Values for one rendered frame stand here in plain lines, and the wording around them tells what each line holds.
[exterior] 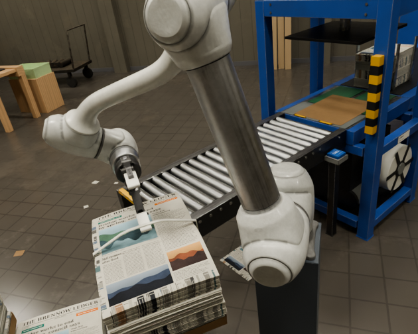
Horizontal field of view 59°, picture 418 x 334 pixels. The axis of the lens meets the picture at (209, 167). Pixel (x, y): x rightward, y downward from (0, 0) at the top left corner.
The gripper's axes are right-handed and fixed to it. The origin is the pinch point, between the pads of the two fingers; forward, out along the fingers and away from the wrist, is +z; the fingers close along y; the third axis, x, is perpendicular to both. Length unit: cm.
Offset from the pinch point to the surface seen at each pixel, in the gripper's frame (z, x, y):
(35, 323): -17, 44, 48
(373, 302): -23, -112, 134
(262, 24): -160, -115, 5
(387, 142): -77, -158, 69
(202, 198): -65, -32, 57
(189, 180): -85, -31, 59
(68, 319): -14, 33, 48
